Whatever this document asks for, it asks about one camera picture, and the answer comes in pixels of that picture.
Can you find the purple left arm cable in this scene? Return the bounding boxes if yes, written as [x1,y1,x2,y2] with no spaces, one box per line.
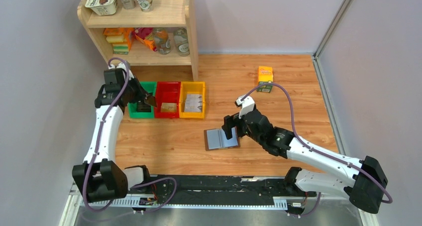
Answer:
[82,57,177,214]

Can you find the wooden shelf unit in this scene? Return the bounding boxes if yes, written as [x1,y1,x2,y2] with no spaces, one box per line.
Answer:
[77,0,199,81]

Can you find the yellow plastic bin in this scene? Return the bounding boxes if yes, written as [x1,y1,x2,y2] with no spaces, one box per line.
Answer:
[179,81,206,119]

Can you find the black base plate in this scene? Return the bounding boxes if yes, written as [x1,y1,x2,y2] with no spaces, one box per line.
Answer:
[129,175,306,206]

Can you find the left glass jar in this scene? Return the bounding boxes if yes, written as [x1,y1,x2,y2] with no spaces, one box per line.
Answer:
[152,27,171,55]

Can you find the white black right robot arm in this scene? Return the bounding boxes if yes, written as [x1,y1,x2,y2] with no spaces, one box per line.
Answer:
[222,110,388,214]

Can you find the orange pink snack bag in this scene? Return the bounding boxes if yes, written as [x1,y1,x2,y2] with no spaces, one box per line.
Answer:
[133,27,157,52]

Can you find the white cards in yellow bin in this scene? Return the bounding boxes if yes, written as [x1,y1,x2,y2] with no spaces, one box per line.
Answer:
[184,94,203,113]

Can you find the green plastic bin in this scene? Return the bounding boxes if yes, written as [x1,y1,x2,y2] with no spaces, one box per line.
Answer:
[128,82,157,119]

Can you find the red plastic bin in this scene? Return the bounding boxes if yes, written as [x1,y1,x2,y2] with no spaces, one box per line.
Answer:
[154,82,181,118]

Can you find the black cards in green bin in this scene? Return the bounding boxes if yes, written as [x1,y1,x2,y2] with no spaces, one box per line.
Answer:
[136,102,151,113]

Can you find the glass jar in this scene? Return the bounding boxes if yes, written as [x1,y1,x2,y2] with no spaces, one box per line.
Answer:
[173,27,190,56]
[152,27,171,55]

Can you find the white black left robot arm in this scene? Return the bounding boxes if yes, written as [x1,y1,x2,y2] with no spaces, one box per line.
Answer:
[72,67,152,203]

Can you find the orange green carton box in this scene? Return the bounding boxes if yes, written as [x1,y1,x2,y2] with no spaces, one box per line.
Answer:
[256,66,274,93]

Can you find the yoghurt tub with chocolate label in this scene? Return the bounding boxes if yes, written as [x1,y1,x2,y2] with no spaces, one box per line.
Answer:
[85,0,117,16]

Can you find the stack of sponges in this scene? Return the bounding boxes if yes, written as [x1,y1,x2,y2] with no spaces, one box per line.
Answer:
[103,27,134,55]

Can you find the tan card in red bin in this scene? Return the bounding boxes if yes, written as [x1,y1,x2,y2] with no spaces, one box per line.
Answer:
[160,103,178,113]

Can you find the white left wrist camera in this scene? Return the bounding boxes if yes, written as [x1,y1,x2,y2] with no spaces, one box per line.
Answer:
[108,62,135,81]

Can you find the right glass jar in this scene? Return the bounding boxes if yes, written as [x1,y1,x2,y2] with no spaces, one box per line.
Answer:
[173,27,190,56]

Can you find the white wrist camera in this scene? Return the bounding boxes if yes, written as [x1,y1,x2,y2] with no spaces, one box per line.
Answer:
[235,95,256,119]
[108,62,135,81]

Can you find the aluminium frame rail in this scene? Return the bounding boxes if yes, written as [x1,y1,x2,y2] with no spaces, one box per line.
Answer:
[60,173,377,226]

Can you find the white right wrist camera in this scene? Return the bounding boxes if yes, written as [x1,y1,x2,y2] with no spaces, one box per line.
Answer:
[235,95,256,119]

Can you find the brown leather card holder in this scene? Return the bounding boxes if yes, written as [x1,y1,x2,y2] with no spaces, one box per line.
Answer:
[204,127,240,151]

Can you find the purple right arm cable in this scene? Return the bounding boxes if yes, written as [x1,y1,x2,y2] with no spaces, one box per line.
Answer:
[240,83,394,218]

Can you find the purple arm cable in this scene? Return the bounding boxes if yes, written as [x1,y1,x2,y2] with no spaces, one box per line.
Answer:
[240,83,394,218]
[82,57,177,214]

